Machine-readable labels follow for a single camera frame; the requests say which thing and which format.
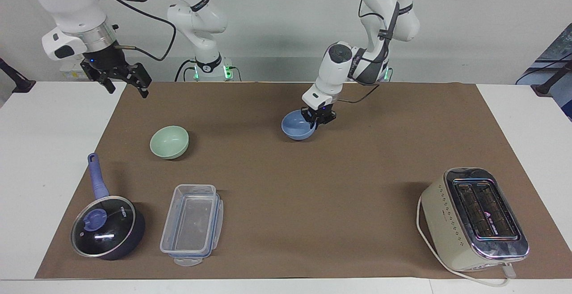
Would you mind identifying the green bowl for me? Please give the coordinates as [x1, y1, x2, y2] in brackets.
[150, 126, 190, 160]

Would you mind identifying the blue saucepan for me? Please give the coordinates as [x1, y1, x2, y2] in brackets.
[70, 153, 146, 261]

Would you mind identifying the clear plastic food container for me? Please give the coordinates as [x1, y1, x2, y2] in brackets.
[160, 184, 224, 267]

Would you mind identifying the blue bowl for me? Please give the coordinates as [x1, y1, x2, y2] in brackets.
[281, 109, 319, 141]

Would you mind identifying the cream and chrome toaster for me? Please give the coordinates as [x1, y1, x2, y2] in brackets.
[420, 167, 531, 273]

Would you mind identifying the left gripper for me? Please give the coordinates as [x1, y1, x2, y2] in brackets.
[302, 101, 337, 130]

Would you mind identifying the black stand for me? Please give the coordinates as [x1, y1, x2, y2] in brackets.
[0, 57, 37, 94]
[531, 59, 572, 97]

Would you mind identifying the black cable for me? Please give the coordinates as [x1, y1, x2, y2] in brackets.
[174, 59, 198, 83]
[88, 0, 177, 62]
[334, 83, 381, 105]

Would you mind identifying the glass lid with blue knob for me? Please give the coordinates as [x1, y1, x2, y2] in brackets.
[71, 195, 136, 258]

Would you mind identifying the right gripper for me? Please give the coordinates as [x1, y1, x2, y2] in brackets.
[81, 40, 153, 99]

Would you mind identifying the white power cable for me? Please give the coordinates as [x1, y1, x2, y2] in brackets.
[416, 195, 517, 288]

